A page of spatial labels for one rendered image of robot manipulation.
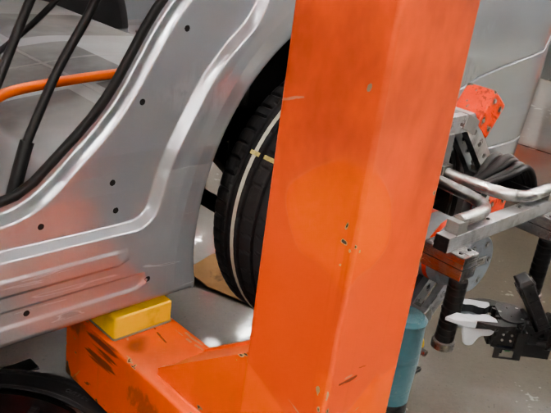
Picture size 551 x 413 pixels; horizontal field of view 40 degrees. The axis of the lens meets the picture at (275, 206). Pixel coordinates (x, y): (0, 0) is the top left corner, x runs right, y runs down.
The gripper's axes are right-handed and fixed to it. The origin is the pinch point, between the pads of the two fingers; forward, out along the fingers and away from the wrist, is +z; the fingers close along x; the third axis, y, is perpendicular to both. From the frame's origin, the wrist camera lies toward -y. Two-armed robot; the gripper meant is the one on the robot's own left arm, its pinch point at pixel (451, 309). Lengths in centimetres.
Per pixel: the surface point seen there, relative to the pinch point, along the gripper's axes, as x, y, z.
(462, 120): 31.0, -27.7, -2.1
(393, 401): 7.8, 28.1, 4.7
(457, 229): 0.1, -16.3, 2.4
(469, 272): -0.9, -8.5, -1.3
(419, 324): 8.8, 9.2, 2.8
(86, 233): -5, -9, 67
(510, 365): 112, 83, -62
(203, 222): 203, 83, 62
